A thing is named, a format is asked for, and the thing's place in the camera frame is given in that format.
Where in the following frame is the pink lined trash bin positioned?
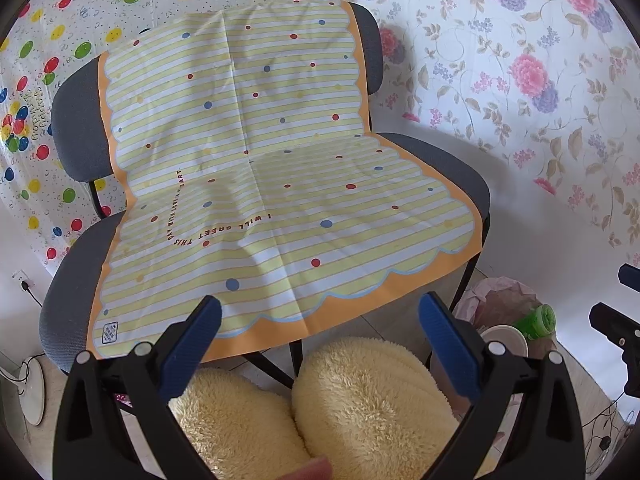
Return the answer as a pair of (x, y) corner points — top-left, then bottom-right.
(429, 275), (560, 416)

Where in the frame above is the person's right hand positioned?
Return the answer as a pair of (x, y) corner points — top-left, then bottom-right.
(278, 457), (333, 480)

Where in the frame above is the white standing fan base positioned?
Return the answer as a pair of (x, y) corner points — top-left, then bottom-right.
(1, 354), (46, 427)

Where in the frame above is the green snack wrapper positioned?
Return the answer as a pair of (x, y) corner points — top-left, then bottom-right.
(513, 304), (556, 341)

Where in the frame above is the white paper bowl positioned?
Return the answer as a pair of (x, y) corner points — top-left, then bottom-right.
(480, 324), (528, 358)

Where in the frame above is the grey fabric office chair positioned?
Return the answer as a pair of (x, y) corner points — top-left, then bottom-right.
(38, 1), (494, 396)

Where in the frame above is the yellow striped plastic sheet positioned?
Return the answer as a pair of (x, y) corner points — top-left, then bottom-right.
(86, 0), (485, 365)

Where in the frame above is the black power cable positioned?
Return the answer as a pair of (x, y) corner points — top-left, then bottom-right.
(19, 278), (46, 311)

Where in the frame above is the white wall socket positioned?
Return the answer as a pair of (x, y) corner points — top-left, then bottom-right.
(12, 270), (32, 292)

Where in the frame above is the floral print wall sheet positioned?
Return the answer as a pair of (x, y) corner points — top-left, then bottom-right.
(352, 0), (639, 263)

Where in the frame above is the balloon print wall sheet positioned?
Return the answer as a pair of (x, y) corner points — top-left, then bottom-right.
(0, 0), (356, 276)

